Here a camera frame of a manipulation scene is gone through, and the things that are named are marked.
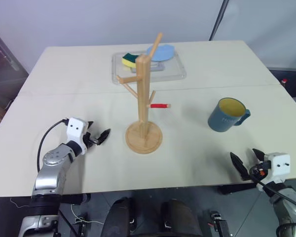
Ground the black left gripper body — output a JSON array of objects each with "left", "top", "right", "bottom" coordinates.
[{"left": 83, "top": 132, "right": 101, "bottom": 150}]

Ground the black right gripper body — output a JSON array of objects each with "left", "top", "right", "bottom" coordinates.
[{"left": 247, "top": 160, "right": 272, "bottom": 183}]

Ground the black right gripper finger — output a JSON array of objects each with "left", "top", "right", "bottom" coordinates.
[
  {"left": 252, "top": 148, "right": 265, "bottom": 164},
  {"left": 229, "top": 152, "right": 250, "bottom": 183}
]

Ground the wooden mug tree stand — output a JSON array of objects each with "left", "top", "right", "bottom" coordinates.
[{"left": 116, "top": 32, "right": 172, "bottom": 155}]

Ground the blue mug with yellow inside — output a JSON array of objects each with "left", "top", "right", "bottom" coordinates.
[{"left": 207, "top": 97, "right": 251, "bottom": 133}]

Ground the yellow and green sponge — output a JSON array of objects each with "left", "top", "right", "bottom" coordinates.
[{"left": 121, "top": 52, "right": 140, "bottom": 69}]

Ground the dark rounded shape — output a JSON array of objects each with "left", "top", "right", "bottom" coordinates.
[
  {"left": 160, "top": 198, "right": 201, "bottom": 237},
  {"left": 102, "top": 197, "right": 132, "bottom": 237}
]

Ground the dark side furniture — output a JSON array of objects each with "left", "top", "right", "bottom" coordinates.
[{"left": 267, "top": 66, "right": 296, "bottom": 113}]

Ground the clear plastic tray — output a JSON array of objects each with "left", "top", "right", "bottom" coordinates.
[{"left": 111, "top": 50, "right": 187, "bottom": 86}]

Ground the light blue plate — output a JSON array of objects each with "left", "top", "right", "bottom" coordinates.
[{"left": 147, "top": 44, "right": 176, "bottom": 63}]

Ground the dark slanted pole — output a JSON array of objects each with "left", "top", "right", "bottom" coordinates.
[{"left": 209, "top": 0, "right": 234, "bottom": 41}]

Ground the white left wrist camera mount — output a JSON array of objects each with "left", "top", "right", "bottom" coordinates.
[{"left": 65, "top": 118, "right": 89, "bottom": 156}]

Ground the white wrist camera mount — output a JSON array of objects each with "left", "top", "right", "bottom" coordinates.
[
  {"left": 65, "top": 118, "right": 89, "bottom": 156},
  {"left": 257, "top": 153, "right": 292, "bottom": 192}
]

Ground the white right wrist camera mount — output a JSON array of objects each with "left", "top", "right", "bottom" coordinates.
[{"left": 257, "top": 153, "right": 292, "bottom": 192}]

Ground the black table frame bar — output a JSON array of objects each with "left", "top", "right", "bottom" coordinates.
[{"left": 218, "top": 183, "right": 259, "bottom": 196}]

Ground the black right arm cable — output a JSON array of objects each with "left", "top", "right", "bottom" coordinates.
[{"left": 250, "top": 169, "right": 296, "bottom": 213}]

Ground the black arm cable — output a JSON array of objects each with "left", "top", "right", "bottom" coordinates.
[
  {"left": 250, "top": 169, "right": 296, "bottom": 213},
  {"left": 37, "top": 118, "right": 70, "bottom": 171}
]

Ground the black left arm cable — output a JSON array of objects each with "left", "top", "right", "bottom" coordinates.
[{"left": 37, "top": 118, "right": 70, "bottom": 171}]

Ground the black floor bracket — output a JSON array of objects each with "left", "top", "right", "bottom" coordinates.
[
  {"left": 208, "top": 210, "right": 229, "bottom": 237},
  {"left": 73, "top": 216, "right": 90, "bottom": 237}
]

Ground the thin white string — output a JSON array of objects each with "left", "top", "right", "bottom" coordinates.
[{"left": 71, "top": 204, "right": 103, "bottom": 226}]

